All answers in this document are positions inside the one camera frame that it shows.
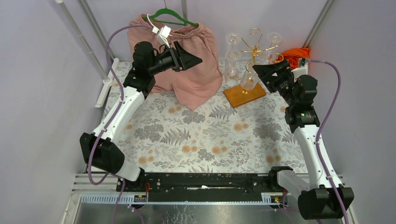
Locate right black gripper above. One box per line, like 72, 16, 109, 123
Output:
253, 60, 297, 107

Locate ribbed clear wine glass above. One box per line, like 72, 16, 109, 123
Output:
261, 51, 280, 65

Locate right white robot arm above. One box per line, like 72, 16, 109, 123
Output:
253, 58, 354, 224

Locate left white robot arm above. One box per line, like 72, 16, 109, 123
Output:
80, 41, 202, 192

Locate front clear wine glass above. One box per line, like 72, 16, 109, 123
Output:
240, 62, 259, 91

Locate back clear wine glass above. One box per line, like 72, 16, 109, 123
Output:
267, 32, 283, 54

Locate wooden rack base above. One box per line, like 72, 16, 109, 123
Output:
223, 84, 267, 109

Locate left clear wine glass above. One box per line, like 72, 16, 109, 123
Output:
224, 33, 241, 83

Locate pink shorts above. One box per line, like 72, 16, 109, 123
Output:
123, 14, 222, 111

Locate orange cloth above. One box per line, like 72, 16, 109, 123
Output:
281, 48, 311, 70

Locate green clothes hanger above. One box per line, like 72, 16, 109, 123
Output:
146, 7, 199, 27

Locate floral tablecloth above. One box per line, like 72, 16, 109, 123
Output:
87, 60, 311, 174

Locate gold wire glass rack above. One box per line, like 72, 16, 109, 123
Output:
239, 28, 284, 67

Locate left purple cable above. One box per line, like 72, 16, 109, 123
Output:
87, 24, 156, 224

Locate white wall bracket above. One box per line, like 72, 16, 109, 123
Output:
95, 57, 120, 108

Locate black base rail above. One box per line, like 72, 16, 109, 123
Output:
116, 172, 285, 203

